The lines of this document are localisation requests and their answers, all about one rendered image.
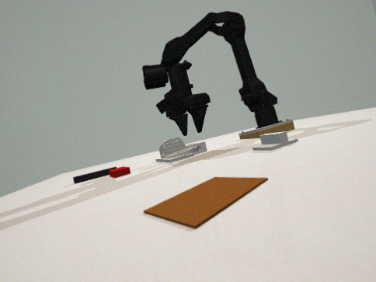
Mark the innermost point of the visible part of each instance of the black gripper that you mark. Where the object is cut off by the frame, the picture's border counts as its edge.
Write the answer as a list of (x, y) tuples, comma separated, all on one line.
[(195, 104)]

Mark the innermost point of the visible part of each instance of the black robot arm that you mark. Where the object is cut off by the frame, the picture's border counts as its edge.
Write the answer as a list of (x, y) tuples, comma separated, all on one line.
[(254, 93)]

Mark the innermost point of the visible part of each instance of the black flat bar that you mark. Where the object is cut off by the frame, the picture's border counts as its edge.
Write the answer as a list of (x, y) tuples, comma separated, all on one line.
[(92, 175)]

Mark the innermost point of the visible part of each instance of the red rectangular block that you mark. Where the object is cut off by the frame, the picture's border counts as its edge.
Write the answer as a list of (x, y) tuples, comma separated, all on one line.
[(123, 171)]

